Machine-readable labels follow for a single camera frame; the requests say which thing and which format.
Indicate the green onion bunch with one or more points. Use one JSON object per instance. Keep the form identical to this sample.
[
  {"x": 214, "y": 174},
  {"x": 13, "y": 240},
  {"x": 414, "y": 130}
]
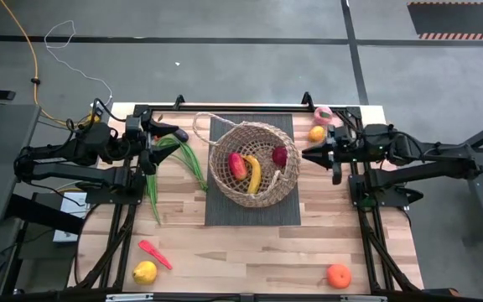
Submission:
[{"x": 152, "y": 189}]

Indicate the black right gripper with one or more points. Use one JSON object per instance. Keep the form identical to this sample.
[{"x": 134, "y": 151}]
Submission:
[{"x": 341, "y": 147}]

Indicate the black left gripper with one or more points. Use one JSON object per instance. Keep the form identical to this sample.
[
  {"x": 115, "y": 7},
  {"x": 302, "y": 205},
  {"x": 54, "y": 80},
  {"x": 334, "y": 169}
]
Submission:
[{"x": 144, "y": 142}]

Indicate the silver metal bracket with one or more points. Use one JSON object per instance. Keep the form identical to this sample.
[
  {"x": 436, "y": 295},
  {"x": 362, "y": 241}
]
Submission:
[
  {"x": 363, "y": 298},
  {"x": 128, "y": 297}
]

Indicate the yellow banana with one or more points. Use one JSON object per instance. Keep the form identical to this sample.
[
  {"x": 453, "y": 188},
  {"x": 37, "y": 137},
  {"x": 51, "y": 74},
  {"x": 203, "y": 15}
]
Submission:
[{"x": 255, "y": 174}]

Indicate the small yellow-orange fruit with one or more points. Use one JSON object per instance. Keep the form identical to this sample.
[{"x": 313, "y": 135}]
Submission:
[{"x": 316, "y": 134}]

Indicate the black desk crossbar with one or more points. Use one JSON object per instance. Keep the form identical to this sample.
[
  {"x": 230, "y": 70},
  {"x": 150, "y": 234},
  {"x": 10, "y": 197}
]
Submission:
[{"x": 44, "y": 214}]

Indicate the white box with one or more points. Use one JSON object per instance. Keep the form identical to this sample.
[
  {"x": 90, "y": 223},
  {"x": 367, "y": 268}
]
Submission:
[{"x": 74, "y": 205}]

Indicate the dark grey placemat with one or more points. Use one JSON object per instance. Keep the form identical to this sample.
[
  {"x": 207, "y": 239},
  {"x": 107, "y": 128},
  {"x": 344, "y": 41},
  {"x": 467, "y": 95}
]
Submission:
[{"x": 250, "y": 216}]

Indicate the red chili pepper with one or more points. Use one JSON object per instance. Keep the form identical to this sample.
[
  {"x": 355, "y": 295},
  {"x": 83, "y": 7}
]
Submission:
[{"x": 153, "y": 253}]

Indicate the black striped-edge floor mat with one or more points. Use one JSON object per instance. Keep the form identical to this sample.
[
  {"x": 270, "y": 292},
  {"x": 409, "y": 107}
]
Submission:
[{"x": 455, "y": 19}]

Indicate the yellow lemon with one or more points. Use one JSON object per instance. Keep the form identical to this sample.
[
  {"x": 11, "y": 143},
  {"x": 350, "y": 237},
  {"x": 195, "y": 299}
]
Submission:
[{"x": 144, "y": 273}]

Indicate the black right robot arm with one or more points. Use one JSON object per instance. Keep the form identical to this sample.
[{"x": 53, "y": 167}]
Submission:
[{"x": 434, "y": 170}]

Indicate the black aluminium rig frame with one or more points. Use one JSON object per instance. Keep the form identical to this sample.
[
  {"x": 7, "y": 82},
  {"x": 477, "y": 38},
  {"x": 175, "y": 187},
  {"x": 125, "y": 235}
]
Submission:
[{"x": 174, "y": 110}]

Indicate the yellow and white power plug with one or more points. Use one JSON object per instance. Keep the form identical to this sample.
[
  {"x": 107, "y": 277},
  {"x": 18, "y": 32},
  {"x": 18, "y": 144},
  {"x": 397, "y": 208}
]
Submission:
[{"x": 92, "y": 118}]

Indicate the dark red round fruit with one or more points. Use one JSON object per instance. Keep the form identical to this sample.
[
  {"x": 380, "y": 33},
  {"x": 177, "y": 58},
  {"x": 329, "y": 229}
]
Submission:
[{"x": 279, "y": 156}]

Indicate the pink peach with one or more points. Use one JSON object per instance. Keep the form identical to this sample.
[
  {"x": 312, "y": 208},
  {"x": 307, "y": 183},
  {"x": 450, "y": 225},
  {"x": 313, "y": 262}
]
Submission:
[{"x": 323, "y": 116}]

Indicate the orange tangerine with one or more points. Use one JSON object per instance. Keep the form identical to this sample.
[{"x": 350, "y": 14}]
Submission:
[{"x": 339, "y": 276}]

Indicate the purple eggplant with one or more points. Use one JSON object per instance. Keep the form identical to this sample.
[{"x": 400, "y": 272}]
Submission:
[{"x": 180, "y": 135}]

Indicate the red and yellow mango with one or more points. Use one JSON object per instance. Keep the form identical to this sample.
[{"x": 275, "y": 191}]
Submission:
[{"x": 237, "y": 166}]

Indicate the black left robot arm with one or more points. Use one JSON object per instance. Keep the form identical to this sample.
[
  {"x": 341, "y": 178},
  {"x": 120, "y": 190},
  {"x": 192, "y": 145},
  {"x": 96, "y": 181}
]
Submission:
[{"x": 57, "y": 172}]

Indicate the woven seagrass basket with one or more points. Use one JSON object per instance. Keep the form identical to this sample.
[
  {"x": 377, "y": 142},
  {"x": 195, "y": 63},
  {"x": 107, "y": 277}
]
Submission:
[{"x": 283, "y": 189}]

